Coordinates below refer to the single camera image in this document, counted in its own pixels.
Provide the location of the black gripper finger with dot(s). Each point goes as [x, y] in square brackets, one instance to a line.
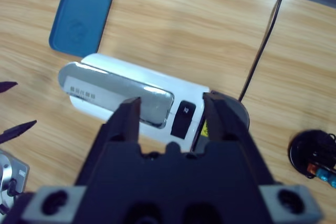
[15, 132]
[123, 127]
[6, 86]
[225, 124]

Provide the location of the white capsule coffee machine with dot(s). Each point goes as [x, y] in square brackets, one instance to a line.
[157, 82]

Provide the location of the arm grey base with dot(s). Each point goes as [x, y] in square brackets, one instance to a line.
[18, 171]

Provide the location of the orange coffee capsule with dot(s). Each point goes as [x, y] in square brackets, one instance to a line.
[311, 168]

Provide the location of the teal coffee capsule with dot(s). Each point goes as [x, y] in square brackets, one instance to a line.
[322, 174]
[333, 181]

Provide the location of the black capsule holder stand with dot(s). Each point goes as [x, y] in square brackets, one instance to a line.
[302, 150]

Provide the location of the teal plastic tray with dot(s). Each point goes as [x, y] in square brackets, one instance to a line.
[78, 19]

